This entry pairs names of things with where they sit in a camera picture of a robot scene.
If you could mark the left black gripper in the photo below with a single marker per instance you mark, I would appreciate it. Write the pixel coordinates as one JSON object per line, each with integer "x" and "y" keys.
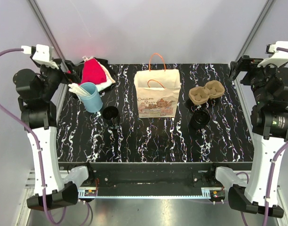
{"x": 72, "y": 76}

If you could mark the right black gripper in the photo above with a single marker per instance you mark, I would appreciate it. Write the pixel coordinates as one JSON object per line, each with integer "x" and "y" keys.
{"x": 247, "y": 64}

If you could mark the black cup stack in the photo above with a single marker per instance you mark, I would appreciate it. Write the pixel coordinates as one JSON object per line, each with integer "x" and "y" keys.
{"x": 200, "y": 119}
{"x": 111, "y": 116}

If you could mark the cream bear paper bag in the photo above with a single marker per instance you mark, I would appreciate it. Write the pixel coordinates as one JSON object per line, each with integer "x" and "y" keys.
{"x": 157, "y": 92}

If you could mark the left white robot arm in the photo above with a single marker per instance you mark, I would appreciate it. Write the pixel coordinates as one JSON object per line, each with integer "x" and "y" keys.
{"x": 39, "y": 113}

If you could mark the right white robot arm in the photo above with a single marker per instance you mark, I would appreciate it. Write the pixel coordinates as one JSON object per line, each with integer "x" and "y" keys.
{"x": 268, "y": 80}

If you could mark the white stirrer sticks bundle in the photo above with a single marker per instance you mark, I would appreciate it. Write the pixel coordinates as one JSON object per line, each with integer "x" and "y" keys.
{"x": 78, "y": 90}

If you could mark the red napkin stack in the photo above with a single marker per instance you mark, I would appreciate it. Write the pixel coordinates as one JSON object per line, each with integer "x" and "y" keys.
{"x": 95, "y": 72}

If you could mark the light blue cup holder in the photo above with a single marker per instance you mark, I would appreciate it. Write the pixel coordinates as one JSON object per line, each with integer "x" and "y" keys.
{"x": 93, "y": 102}

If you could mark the black napkin tray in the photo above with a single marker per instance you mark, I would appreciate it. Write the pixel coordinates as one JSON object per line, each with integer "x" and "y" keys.
{"x": 104, "y": 61}

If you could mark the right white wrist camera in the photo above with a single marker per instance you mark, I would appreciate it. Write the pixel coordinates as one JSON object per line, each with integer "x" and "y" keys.
{"x": 278, "y": 54}

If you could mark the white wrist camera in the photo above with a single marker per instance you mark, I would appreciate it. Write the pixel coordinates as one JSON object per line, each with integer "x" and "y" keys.
{"x": 278, "y": 54}
{"x": 41, "y": 55}

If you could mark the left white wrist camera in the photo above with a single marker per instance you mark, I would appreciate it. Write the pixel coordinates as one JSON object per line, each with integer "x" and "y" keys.
{"x": 41, "y": 55}

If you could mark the aluminium rail frame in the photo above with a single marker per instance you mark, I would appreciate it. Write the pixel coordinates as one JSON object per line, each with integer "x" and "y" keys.
{"x": 255, "y": 24}

